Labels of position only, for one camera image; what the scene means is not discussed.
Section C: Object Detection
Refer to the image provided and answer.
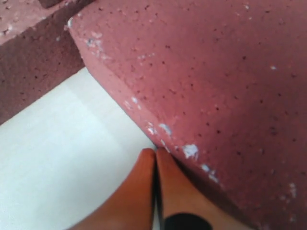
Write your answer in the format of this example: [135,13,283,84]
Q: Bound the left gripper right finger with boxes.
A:
[156,149,251,230]

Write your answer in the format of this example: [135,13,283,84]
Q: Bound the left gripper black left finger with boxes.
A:
[71,148,155,230]

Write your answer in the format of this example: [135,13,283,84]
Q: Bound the red back left brick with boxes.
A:
[0,0,89,123]

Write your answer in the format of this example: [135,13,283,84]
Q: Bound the red top stacked brick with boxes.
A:
[39,0,62,9]

